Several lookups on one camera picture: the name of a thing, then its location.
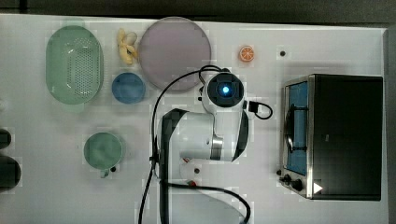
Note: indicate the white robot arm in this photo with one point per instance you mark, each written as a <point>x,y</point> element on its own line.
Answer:
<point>220,133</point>

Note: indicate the lilac round plate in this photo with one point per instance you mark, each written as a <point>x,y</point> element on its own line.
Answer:
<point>172,47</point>

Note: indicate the large red strawberry toy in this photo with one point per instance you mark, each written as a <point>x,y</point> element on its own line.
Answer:
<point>191,183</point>

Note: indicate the blue round bowl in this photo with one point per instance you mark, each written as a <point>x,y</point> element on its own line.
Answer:
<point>128,88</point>

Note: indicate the orange slice toy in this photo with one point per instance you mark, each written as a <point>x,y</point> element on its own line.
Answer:
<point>246,54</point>

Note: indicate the yellow peeled banana toy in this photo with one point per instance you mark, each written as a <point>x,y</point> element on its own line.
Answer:
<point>127,50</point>

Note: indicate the green perforated colander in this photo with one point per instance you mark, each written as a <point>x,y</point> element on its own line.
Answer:
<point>74,65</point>

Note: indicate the small black round container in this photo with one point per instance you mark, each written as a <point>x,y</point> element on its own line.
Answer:
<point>5,138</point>

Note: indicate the large black round container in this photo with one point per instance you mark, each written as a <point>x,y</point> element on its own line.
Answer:
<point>10,173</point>

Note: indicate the green cup with handle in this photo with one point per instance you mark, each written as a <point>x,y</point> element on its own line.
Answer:
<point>103,151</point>

